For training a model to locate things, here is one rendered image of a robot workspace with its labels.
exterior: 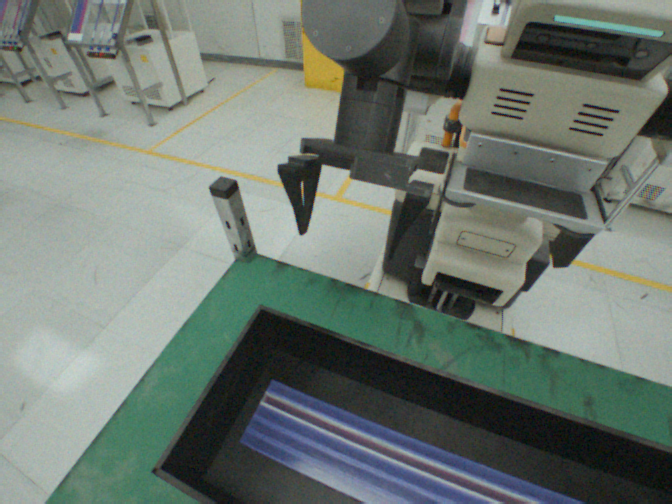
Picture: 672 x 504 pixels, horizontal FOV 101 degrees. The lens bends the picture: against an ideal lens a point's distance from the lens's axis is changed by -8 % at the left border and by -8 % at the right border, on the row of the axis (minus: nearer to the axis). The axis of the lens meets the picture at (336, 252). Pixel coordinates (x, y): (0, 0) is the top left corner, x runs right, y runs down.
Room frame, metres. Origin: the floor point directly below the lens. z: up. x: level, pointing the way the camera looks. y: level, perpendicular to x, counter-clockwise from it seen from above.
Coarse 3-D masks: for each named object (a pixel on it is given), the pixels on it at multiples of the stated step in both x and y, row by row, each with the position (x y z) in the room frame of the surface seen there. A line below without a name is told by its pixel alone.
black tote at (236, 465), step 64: (256, 320) 0.16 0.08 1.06; (256, 384) 0.13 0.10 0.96; (320, 384) 0.13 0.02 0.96; (384, 384) 0.12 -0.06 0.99; (448, 384) 0.10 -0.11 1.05; (192, 448) 0.05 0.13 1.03; (448, 448) 0.06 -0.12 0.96; (512, 448) 0.05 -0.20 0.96; (576, 448) 0.04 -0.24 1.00; (640, 448) 0.03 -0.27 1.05
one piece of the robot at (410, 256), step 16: (416, 144) 0.99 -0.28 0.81; (432, 144) 0.99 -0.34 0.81; (448, 144) 0.96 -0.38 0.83; (432, 160) 0.88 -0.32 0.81; (448, 160) 0.89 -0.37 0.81; (416, 176) 0.80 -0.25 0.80; (432, 176) 0.79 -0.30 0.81; (400, 192) 0.81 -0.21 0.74; (432, 192) 0.77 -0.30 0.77; (400, 208) 0.80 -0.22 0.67; (432, 208) 0.77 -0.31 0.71; (416, 224) 0.78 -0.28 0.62; (544, 224) 0.64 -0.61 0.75; (416, 240) 0.77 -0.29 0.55; (384, 256) 0.82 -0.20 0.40; (400, 256) 0.79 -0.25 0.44; (416, 256) 0.77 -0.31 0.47; (384, 272) 0.82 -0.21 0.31; (400, 272) 0.78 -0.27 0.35; (416, 272) 0.70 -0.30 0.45; (416, 288) 0.69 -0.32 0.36; (432, 288) 0.69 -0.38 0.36; (448, 304) 0.66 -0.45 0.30; (464, 304) 0.66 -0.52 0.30
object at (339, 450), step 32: (256, 416) 0.08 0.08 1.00; (288, 416) 0.08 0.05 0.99; (320, 416) 0.08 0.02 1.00; (352, 416) 0.08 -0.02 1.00; (256, 448) 0.05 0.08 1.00; (288, 448) 0.05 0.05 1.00; (320, 448) 0.05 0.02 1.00; (352, 448) 0.05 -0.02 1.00; (384, 448) 0.05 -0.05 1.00; (416, 448) 0.05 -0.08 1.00; (320, 480) 0.02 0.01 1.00; (352, 480) 0.02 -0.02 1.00; (384, 480) 0.02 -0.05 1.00; (416, 480) 0.02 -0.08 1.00; (448, 480) 0.02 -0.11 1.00; (480, 480) 0.02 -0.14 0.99; (512, 480) 0.02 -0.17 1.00
